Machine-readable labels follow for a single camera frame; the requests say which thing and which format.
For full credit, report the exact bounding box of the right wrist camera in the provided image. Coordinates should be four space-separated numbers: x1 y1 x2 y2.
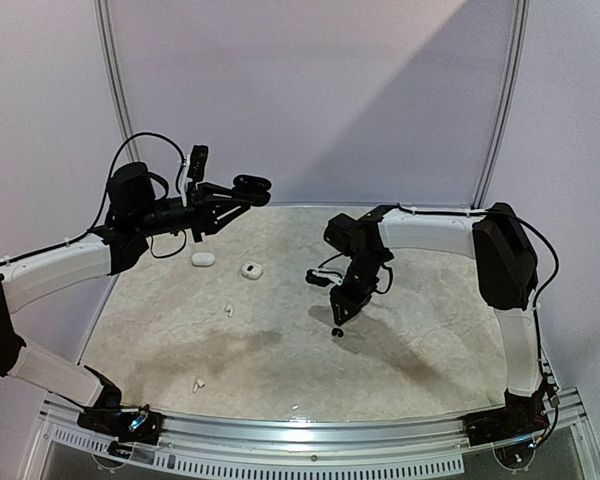
305 268 344 288

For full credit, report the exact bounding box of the right aluminium corner post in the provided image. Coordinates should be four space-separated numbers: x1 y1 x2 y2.
471 0 529 208

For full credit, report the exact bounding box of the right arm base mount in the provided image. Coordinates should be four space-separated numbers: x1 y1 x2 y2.
460 390 549 446

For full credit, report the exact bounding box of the white oval charging case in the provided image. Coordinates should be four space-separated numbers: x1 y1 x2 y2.
190 252 216 268

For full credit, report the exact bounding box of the aluminium corner post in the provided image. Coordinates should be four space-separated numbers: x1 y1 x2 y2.
471 0 529 208
93 0 136 140

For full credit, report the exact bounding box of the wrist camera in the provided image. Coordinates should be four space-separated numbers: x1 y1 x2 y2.
305 268 344 288
175 145 209 195

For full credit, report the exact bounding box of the white open charging case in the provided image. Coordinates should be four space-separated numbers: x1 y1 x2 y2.
240 262 263 280

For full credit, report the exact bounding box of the aluminium front rail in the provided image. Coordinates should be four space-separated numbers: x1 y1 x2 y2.
25 389 600 479

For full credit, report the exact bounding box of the white stem earbud lower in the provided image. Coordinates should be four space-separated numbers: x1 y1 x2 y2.
192 379 205 393

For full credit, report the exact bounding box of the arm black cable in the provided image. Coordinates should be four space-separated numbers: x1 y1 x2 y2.
394 202 561 401
0 130 191 271

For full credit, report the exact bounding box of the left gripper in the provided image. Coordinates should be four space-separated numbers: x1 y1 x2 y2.
133 181 249 241

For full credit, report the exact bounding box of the black charging case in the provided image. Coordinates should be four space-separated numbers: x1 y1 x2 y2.
232 174 272 207

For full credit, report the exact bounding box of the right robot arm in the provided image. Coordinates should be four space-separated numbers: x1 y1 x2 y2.
306 202 543 436

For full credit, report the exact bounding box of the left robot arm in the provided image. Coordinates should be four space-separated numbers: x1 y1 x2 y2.
0 162 271 434

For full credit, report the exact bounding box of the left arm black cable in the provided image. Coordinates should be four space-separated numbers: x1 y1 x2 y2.
0 130 191 271

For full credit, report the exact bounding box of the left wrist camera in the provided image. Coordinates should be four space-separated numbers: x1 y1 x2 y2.
175 145 209 195

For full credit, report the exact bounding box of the left aluminium corner post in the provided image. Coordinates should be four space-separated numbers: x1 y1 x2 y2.
93 0 136 140

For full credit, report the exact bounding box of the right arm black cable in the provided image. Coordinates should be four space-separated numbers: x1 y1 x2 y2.
394 202 561 401

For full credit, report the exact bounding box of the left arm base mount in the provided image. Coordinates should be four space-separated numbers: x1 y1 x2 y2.
77 405 166 445

